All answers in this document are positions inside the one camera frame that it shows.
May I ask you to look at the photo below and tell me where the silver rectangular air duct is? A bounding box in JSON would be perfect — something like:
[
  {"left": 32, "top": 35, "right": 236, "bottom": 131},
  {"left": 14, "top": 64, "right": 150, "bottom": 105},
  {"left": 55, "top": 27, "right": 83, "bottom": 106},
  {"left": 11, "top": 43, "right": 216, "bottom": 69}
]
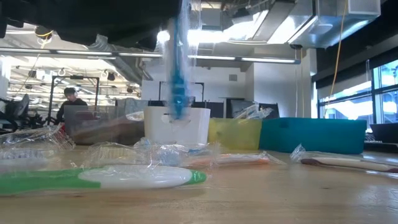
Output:
[{"left": 267, "top": 0, "right": 383, "bottom": 49}]

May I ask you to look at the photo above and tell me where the black framed window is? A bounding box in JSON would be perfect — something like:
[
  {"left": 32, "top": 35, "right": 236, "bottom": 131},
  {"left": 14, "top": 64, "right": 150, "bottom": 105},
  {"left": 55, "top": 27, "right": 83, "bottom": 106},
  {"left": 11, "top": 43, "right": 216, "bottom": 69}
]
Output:
[{"left": 317, "top": 58, "right": 398, "bottom": 130}]

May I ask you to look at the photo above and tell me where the person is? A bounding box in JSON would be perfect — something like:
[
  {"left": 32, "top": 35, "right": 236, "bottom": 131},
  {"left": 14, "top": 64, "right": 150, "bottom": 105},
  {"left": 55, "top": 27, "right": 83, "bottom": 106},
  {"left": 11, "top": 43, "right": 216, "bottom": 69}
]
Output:
[{"left": 57, "top": 87, "right": 90, "bottom": 124}]

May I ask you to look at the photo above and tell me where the yellow plastic bin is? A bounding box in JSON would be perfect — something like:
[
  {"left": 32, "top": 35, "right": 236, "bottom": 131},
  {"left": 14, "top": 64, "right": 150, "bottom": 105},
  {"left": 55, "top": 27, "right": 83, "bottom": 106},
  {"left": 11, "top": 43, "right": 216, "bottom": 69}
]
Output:
[{"left": 207, "top": 117, "right": 264, "bottom": 151}]

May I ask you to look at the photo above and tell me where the grey ceiling box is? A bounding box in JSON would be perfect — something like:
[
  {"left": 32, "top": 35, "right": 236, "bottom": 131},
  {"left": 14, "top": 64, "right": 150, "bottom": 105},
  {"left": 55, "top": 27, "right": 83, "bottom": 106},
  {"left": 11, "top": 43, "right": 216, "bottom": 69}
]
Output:
[{"left": 200, "top": 7, "right": 223, "bottom": 27}]

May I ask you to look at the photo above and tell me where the grey translucent bin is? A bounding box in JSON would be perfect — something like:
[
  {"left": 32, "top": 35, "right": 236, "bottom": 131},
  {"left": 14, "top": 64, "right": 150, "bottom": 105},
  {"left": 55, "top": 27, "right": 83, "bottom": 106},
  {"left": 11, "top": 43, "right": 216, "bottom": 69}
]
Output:
[{"left": 63, "top": 105, "right": 146, "bottom": 146}]

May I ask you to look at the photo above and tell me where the black background equipment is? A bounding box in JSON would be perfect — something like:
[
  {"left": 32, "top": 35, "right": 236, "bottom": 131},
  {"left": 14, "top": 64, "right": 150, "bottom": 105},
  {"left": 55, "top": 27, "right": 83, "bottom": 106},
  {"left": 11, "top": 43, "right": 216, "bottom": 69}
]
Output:
[{"left": 0, "top": 93, "right": 60, "bottom": 129}]

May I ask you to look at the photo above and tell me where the teal plastic bin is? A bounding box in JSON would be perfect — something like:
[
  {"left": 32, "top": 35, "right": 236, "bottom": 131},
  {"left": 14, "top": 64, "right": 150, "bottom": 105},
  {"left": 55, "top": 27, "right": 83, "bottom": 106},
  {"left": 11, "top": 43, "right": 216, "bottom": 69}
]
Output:
[{"left": 259, "top": 118, "right": 368, "bottom": 156}]

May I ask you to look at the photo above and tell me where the black ceiling fixture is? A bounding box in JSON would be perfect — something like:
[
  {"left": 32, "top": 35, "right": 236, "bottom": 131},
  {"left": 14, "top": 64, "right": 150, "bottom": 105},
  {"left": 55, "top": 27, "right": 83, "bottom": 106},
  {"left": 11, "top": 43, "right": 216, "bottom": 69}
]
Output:
[{"left": 33, "top": 24, "right": 56, "bottom": 40}]

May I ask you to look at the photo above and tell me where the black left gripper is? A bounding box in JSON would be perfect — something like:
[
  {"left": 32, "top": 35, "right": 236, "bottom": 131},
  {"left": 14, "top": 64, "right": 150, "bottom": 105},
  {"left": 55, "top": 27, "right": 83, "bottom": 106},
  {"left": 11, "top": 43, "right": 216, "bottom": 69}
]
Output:
[{"left": 124, "top": 0, "right": 185, "bottom": 51}]

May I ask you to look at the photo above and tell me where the white plastic bin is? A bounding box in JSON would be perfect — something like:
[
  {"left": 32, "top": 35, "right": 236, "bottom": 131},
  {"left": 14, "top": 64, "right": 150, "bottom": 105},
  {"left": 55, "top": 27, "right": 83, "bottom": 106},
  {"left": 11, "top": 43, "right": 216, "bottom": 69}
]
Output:
[{"left": 143, "top": 106, "right": 211, "bottom": 146}]

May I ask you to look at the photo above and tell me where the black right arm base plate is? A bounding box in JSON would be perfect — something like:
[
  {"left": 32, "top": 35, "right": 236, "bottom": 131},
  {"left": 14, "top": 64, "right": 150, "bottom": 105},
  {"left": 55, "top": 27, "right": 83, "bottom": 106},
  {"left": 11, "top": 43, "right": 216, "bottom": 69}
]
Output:
[{"left": 362, "top": 141, "right": 398, "bottom": 153}]

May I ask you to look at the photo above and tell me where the long ceiling light strip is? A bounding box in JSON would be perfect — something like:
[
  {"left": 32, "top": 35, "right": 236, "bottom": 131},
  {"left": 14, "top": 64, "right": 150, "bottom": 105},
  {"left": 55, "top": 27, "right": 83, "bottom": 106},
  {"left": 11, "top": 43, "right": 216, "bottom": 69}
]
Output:
[{"left": 0, "top": 46, "right": 302, "bottom": 65}]

